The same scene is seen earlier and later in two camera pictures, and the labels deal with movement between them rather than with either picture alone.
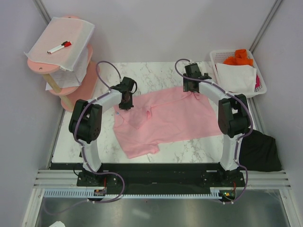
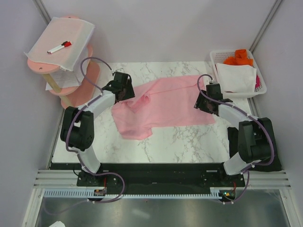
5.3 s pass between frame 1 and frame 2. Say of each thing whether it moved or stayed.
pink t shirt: moved
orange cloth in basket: stayed
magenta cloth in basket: stayed
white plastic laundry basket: stayed
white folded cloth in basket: stayed
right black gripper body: moved
